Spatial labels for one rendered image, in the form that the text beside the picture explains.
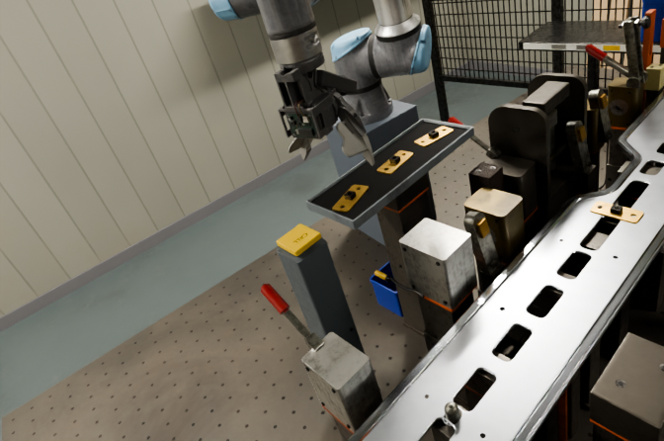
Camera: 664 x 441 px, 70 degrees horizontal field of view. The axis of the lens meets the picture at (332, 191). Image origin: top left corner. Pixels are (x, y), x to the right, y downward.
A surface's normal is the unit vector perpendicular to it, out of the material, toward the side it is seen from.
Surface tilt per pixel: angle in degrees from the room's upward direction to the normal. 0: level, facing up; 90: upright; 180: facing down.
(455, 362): 0
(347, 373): 0
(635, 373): 0
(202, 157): 90
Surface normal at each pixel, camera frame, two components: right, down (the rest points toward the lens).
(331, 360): -0.26, -0.82
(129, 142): 0.54, 0.31
